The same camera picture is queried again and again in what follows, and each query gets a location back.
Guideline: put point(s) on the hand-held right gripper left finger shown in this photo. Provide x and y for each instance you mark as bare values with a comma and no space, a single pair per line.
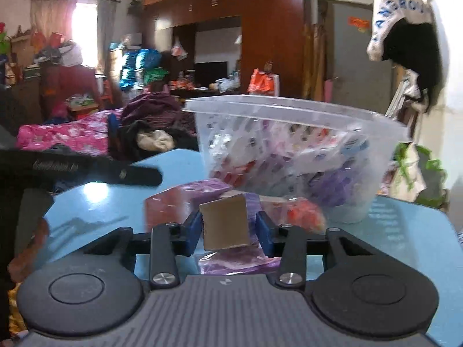
192,235

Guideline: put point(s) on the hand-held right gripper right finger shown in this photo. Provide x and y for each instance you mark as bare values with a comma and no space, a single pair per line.
264,235

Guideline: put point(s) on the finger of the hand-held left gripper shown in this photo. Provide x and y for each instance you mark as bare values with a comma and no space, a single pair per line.
137,177
114,133

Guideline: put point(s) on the purple box with cardboard flap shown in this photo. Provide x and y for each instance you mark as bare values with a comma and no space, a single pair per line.
224,224

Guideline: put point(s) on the white plastic laundry basket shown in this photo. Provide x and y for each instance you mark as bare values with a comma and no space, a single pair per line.
300,159

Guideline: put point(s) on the beige cloth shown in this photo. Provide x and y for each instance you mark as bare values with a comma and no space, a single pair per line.
155,141

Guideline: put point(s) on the red box in clear plastic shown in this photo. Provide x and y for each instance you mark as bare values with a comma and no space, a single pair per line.
300,215

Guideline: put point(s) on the pink floral blanket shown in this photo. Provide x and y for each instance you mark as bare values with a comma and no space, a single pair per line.
72,132

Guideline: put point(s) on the purple striped clothes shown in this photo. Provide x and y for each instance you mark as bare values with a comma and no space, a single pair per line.
152,106

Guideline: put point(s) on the dark clothing pile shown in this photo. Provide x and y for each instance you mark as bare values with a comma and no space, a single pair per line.
173,130

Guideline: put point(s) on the dark red chair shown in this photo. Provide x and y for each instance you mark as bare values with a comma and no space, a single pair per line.
72,86

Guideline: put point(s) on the stack of blue patterned bags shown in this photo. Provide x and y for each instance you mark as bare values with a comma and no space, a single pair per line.
141,67

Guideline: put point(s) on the black television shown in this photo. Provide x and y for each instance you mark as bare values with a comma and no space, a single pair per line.
210,75

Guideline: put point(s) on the pink curtain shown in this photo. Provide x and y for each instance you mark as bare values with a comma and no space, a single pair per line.
52,18

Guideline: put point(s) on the red and white plastic bag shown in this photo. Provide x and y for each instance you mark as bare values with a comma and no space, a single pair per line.
262,81

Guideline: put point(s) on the green and white plastic bag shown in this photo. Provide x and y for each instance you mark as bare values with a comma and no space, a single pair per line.
416,173

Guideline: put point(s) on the dark red wooden wardrobe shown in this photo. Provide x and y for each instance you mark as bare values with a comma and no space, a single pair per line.
253,25

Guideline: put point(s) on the leaning wooden boards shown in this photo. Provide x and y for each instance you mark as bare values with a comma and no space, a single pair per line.
314,61

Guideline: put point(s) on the grey door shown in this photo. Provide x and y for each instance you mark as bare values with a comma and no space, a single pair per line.
358,54

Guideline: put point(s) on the black garment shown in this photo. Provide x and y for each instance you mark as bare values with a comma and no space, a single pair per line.
416,54

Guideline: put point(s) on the white hoodie with blue letters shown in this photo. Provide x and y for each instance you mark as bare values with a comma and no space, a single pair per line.
398,11

